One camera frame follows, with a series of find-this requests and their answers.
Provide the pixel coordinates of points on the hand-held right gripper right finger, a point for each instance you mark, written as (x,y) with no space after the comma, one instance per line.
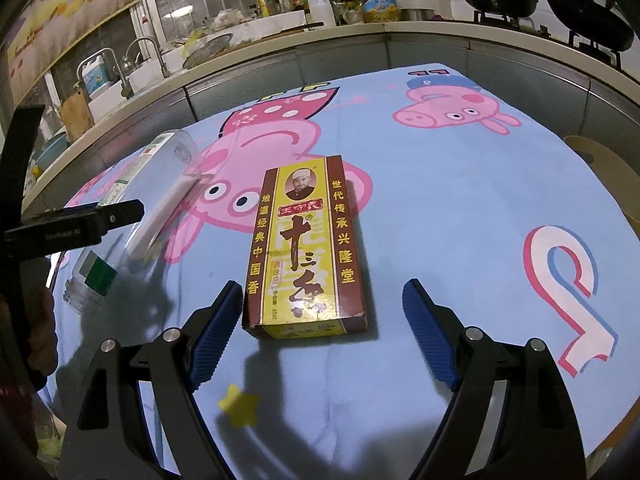
(430,335)

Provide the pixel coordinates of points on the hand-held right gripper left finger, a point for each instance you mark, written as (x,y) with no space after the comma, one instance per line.
(215,340)

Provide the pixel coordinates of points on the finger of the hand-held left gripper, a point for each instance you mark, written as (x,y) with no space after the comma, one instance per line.
(75,226)
(22,160)

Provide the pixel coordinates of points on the clear plastic bottle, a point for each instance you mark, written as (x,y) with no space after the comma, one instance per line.
(155,170)

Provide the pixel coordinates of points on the brown yellow spice box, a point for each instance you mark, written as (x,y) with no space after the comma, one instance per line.
(305,240)

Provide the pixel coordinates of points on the blue plastic basin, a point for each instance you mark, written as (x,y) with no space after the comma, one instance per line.
(50,152)

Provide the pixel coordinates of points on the small wooden cutting board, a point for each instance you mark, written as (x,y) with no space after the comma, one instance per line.
(76,115)

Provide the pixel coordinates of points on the white detergent bottle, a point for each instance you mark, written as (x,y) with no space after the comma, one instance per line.
(95,77)

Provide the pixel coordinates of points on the printed cartoon pig blanket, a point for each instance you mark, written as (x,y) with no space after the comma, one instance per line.
(450,210)

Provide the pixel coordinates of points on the short steel faucet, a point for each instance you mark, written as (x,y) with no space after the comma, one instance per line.
(120,72)

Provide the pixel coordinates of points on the tall steel faucet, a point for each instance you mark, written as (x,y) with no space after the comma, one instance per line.
(157,55)

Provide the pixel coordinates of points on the round metal plate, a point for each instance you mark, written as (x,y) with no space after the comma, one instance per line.
(207,50)

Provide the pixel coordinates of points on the round stool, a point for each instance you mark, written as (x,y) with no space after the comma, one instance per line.
(585,145)

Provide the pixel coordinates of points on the kitchen counter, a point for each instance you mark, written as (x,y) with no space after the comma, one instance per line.
(350,55)

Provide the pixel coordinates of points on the small metal bowl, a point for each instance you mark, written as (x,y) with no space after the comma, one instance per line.
(417,15)

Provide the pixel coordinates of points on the white plastic jug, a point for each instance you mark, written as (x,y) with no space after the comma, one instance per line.
(321,7)

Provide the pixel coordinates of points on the black gas stove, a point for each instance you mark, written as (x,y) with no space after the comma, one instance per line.
(597,50)

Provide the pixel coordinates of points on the black pan with glass lid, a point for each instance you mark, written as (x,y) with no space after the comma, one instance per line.
(585,15)

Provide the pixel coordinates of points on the wall poster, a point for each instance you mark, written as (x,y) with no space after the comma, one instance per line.
(60,15)

